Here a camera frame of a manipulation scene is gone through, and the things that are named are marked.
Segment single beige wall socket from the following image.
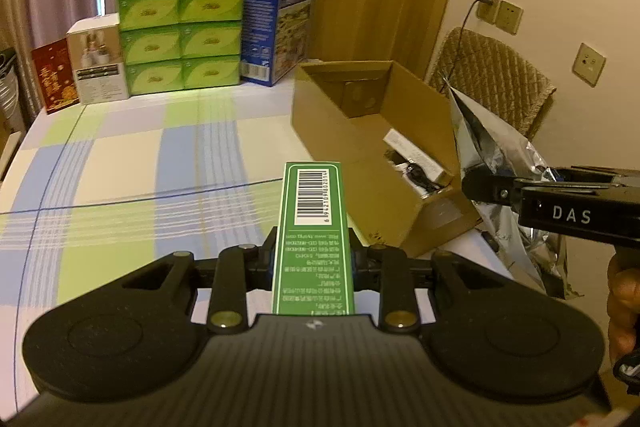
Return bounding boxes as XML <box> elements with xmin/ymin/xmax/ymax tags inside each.
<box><xmin>572</xmin><ymin>42</ymin><xmax>607</xmax><ymax>88</ymax></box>

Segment tall blue carton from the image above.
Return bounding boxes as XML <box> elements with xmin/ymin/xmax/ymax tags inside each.
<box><xmin>240</xmin><ymin>0</ymin><xmax>317</xmax><ymax>86</ymax></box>

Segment stack of green tissue boxes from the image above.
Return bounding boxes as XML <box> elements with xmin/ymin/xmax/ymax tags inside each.
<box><xmin>116</xmin><ymin>0</ymin><xmax>245</xmax><ymax>96</ymax></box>

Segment black power cable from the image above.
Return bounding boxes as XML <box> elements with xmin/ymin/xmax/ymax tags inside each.
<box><xmin>442</xmin><ymin>0</ymin><xmax>488</xmax><ymax>80</ymax></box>

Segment white product box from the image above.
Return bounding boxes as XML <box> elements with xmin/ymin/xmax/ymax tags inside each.
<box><xmin>66</xmin><ymin>14</ymin><xmax>130</xmax><ymax>105</ymax></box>

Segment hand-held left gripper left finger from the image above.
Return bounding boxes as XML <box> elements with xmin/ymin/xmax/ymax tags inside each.
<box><xmin>121</xmin><ymin>227</ymin><xmax>277</xmax><ymax>334</ymax></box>

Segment brown cardboard box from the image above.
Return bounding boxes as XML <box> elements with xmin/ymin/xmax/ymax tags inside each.
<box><xmin>291</xmin><ymin>60</ymin><xmax>483</xmax><ymax>258</ymax></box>

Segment empty beige wall socket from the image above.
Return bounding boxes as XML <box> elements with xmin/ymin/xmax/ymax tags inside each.
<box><xmin>495</xmin><ymin>0</ymin><xmax>524</xmax><ymax>34</ymax></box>

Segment person's right hand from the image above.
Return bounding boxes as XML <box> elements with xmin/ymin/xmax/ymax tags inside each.
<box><xmin>606</xmin><ymin>252</ymin><xmax>640</xmax><ymax>363</ymax></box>

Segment large white medicine box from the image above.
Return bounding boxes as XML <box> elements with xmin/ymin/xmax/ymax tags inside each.
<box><xmin>384</xmin><ymin>130</ymin><xmax>453</xmax><ymax>185</ymax></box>

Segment silver foil bag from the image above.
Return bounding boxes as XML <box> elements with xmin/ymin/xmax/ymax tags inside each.
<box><xmin>446</xmin><ymin>87</ymin><xmax>572</xmax><ymax>301</ymax></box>

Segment plaid cloth covered desktop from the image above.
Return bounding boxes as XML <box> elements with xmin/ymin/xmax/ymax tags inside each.
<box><xmin>0</xmin><ymin>57</ymin><xmax>516</xmax><ymax>323</ymax></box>

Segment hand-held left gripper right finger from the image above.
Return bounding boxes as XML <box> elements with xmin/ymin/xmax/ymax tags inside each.
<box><xmin>351</xmin><ymin>231</ymin><xmax>505</xmax><ymax>334</ymax></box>

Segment red greeting envelope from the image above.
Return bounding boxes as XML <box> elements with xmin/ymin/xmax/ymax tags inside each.
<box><xmin>31</xmin><ymin>38</ymin><xmax>81</xmax><ymax>115</ymax></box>

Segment stacked white buckets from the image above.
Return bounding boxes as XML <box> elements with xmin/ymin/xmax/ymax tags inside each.
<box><xmin>0</xmin><ymin>49</ymin><xmax>26</xmax><ymax>132</ymax></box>

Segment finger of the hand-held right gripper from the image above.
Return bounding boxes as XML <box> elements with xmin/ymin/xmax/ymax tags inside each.
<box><xmin>461</xmin><ymin>172</ymin><xmax>523</xmax><ymax>208</ymax></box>
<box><xmin>547</xmin><ymin>166</ymin><xmax>640</xmax><ymax>186</ymax></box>

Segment green medicine box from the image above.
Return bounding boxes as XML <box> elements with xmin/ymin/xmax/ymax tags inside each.
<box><xmin>271</xmin><ymin>161</ymin><xmax>357</xmax><ymax>315</ymax></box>

